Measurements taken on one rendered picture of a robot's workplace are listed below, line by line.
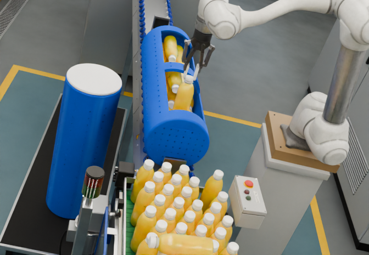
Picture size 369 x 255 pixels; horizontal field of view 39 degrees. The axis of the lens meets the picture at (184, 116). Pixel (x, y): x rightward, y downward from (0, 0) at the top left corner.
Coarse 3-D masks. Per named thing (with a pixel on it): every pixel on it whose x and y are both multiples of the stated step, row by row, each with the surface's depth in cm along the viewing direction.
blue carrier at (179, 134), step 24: (144, 48) 282; (144, 72) 264; (192, 72) 258; (144, 96) 249; (144, 120) 236; (168, 120) 220; (192, 120) 221; (144, 144) 227; (168, 144) 227; (192, 144) 228
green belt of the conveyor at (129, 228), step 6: (126, 192) 224; (126, 198) 221; (198, 198) 234; (126, 204) 218; (132, 204) 219; (126, 210) 216; (132, 210) 216; (126, 216) 213; (126, 222) 210; (126, 228) 208; (132, 228) 209; (126, 234) 205; (132, 234) 206; (126, 240) 203; (126, 246) 200; (126, 252) 198; (132, 252) 199
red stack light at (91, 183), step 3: (87, 177) 175; (84, 180) 177; (87, 180) 176; (90, 180) 175; (93, 180) 175; (96, 180) 175; (99, 180) 175; (102, 180) 177; (87, 183) 176; (90, 183) 176; (93, 183) 175; (96, 183) 176; (99, 183) 176; (102, 183) 179; (90, 186) 176; (93, 186) 176; (96, 186) 177; (99, 186) 178
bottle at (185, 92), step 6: (180, 84) 228; (186, 84) 226; (192, 84) 227; (180, 90) 226; (186, 90) 225; (192, 90) 227; (180, 96) 227; (186, 96) 226; (192, 96) 228; (174, 102) 231; (180, 102) 228; (186, 102) 228; (174, 108) 230; (180, 108) 229; (186, 108) 229
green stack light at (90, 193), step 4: (84, 184) 178; (84, 188) 178; (88, 188) 177; (92, 188) 177; (96, 188) 177; (100, 188) 179; (84, 192) 179; (88, 192) 178; (92, 192) 178; (96, 192) 178; (88, 196) 179; (92, 196) 179; (96, 196) 180
